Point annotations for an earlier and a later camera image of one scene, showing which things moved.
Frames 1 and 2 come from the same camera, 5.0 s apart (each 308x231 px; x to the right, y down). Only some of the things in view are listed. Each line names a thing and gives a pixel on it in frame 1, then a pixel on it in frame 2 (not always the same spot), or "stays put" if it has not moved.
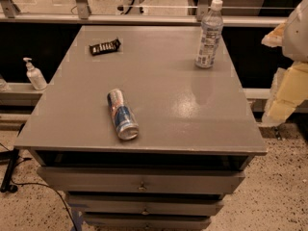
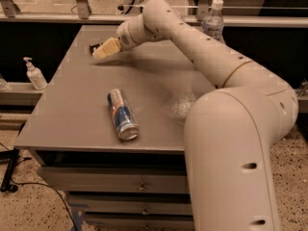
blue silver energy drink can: x=122 y=115 stays put
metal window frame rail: x=10 y=17 stays put
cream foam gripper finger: x=290 y=88 to x=107 y=48
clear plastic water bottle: x=211 y=32 stays put
